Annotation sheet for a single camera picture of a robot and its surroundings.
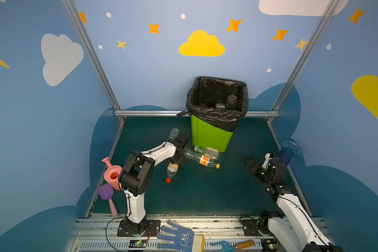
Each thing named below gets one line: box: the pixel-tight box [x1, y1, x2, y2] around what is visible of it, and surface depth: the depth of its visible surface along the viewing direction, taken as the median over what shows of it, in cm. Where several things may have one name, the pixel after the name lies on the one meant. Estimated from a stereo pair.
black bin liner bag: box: [176, 76, 249, 133], surface depth 88 cm
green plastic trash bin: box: [190, 114, 234, 153], surface depth 90 cm
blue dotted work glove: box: [156, 218, 206, 252], surface depth 73 cm
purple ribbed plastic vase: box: [279, 140, 302, 168], surface depth 84 cm
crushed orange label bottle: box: [183, 148, 221, 170], surface depth 98 cm
